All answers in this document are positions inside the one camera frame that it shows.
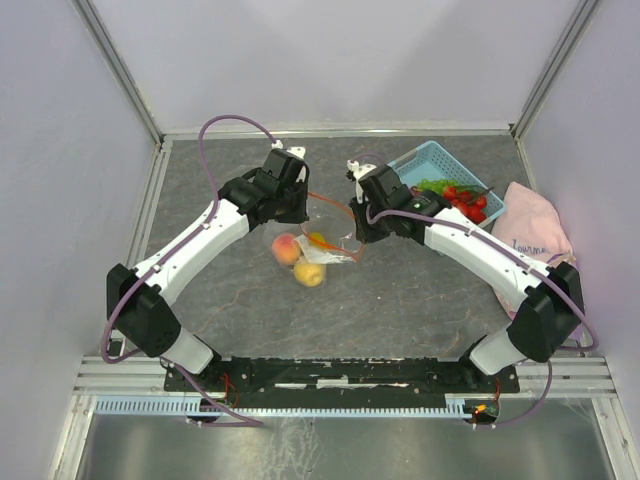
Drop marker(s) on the green grape bunch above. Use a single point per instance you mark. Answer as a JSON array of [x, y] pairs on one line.
[[437, 186]]

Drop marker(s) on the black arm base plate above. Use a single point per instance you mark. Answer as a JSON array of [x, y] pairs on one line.
[[276, 383]]

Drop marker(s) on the yellow star fruit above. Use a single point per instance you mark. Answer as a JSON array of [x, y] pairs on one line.
[[317, 240]]

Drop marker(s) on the yellow mango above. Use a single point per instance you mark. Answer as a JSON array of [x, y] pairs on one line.
[[309, 274]]

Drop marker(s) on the clear orange zip top bag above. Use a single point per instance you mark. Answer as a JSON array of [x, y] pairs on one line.
[[327, 238]]

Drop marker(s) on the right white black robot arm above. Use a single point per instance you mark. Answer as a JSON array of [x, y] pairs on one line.
[[548, 299]]

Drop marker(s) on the light blue plastic basket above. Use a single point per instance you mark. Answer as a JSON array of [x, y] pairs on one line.
[[432, 161]]

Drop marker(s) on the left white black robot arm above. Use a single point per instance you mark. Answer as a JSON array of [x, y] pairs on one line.
[[140, 299]]

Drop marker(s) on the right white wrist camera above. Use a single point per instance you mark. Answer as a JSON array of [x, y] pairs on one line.
[[357, 172]]

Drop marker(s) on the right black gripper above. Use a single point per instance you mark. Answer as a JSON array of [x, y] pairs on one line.
[[363, 232]]

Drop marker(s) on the pink cloth bag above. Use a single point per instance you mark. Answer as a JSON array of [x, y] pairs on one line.
[[530, 225]]

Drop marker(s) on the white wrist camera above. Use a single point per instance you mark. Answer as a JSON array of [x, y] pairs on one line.
[[298, 152], [357, 172]]

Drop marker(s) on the orange pink peach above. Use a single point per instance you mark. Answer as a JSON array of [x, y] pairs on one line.
[[286, 249]]

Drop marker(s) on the red strawberry bunch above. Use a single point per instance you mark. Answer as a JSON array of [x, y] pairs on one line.
[[472, 203]]

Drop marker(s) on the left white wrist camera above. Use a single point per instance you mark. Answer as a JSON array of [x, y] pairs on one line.
[[298, 152]]

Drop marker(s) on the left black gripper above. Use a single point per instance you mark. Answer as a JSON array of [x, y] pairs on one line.
[[300, 214]]

